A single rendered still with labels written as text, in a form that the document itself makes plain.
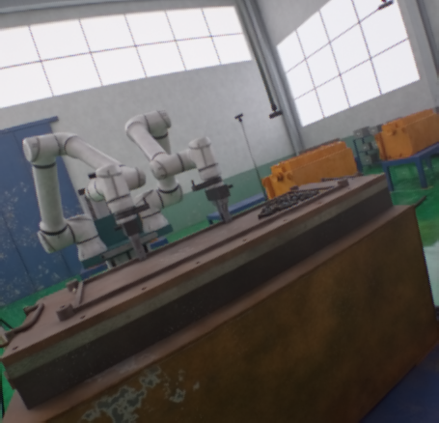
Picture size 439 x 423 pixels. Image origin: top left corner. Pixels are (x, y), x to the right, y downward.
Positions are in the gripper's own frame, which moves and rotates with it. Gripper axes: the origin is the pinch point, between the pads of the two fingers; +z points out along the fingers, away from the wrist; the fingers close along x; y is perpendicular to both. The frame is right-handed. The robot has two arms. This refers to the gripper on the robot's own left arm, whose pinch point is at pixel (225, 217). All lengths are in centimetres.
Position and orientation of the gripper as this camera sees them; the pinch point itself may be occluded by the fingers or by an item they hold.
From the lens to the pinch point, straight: 116.1
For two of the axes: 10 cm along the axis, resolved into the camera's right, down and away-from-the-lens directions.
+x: -4.0, 0.1, 9.2
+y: 8.6, -3.6, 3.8
